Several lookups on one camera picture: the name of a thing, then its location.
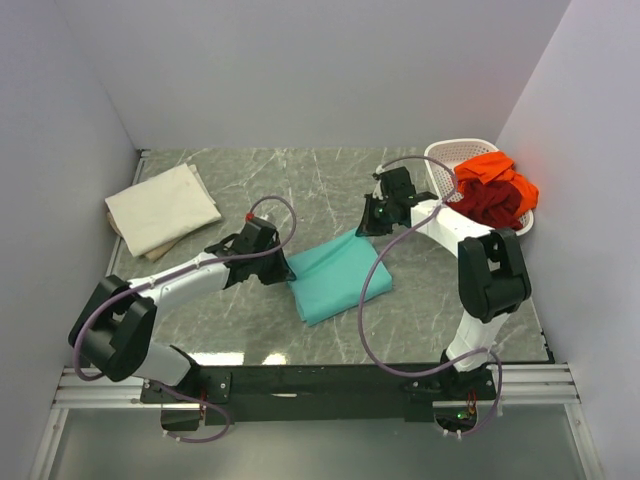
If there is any purple cable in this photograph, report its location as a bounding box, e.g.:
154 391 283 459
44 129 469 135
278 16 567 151
73 195 297 444
358 155 504 439

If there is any white plastic laundry basket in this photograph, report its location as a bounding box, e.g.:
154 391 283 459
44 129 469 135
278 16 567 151
424 138 534 236

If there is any dark red t shirt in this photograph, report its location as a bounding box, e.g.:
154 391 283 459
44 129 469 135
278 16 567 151
447 179 522 230

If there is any teal t shirt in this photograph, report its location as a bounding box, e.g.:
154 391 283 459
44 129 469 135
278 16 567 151
288 229 377 326

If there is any black base crossbar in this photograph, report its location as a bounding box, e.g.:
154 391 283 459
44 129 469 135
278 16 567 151
139 362 499 427

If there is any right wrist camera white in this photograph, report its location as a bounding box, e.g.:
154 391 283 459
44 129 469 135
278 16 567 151
372 165 387 200

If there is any orange t shirt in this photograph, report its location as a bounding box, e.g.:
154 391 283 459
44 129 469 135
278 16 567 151
454 151 539 220

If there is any aluminium frame rail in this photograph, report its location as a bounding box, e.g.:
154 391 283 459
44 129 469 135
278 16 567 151
29 364 605 479

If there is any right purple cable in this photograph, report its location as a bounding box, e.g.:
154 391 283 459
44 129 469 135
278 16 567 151
358 155 504 439

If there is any folded tan t shirt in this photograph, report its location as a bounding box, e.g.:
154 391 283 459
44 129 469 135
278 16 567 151
105 162 219 263

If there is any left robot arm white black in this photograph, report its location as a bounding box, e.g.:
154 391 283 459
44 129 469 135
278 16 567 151
68 216 295 402

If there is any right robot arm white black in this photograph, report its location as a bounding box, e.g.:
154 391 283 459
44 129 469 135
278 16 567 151
355 166 531 399

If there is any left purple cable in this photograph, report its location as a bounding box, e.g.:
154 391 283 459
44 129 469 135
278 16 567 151
73 195 297 444

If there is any folded cream t shirt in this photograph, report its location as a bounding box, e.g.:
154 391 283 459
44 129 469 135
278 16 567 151
104 163 223 258

